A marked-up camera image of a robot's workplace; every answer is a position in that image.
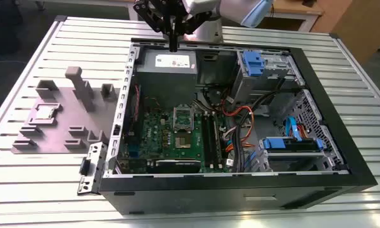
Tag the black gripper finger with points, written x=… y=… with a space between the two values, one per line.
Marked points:
x=198 y=23
x=146 y=15

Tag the silver CPU chip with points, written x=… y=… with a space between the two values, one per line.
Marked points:
x=45 y=112

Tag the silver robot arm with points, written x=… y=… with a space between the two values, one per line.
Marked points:
x=209 y=32

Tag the CPU socket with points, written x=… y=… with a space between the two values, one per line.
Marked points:
x=183 y=142

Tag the blue drive latch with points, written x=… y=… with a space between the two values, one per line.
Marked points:
x=255 y=64

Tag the grey power supply unit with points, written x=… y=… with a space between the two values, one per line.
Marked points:
x=165 y=90

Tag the silver drive cage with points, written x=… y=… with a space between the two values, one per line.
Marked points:
x=250 y=85

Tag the wooden desk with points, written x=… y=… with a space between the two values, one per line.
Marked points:
x=298 y=9

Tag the black RAM slot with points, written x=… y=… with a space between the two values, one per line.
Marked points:
x=217 y=142
x=206 y=142

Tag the grey parts rack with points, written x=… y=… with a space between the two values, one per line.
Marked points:
x=67 y=118

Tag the wooden cabinet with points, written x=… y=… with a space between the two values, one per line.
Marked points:
x=361 y=23

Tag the green motherboard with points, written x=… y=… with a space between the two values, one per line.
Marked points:
x=190 y=156

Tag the hard disk in blue carrier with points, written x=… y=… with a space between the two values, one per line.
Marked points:
x=279 y=143

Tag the black graphics card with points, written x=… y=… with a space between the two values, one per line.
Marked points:
x=178 y=166

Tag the silver disk bay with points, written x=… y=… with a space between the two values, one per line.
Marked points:
x=295 y=154

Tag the black PC case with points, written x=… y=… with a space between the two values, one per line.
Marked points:
x=209 y=194

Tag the white desk frame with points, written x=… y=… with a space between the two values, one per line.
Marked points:
x=133 y=13

